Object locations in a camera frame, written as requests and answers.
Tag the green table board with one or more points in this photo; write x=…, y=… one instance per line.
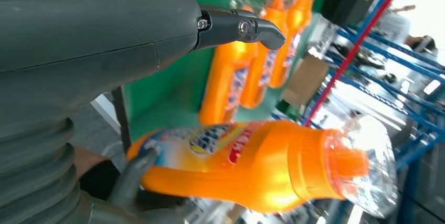
x=163, y=100

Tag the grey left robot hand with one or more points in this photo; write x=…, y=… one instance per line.
x=87, y=34

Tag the white table leg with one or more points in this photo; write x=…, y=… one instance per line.
x=104, y=111

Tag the person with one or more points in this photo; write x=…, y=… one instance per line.
x=92, y=166
x=396, y=24

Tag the open cardboard box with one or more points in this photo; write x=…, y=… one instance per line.
x=304, y=80

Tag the red metal rail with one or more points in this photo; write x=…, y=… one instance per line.
x=351, y=52

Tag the blue metal shelving rack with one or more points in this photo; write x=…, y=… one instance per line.
x=399, y=94

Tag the orange detergent bottle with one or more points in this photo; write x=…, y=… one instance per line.
x=243, y=173
x=255, y=87
x=219, y=94
x=281, y=69

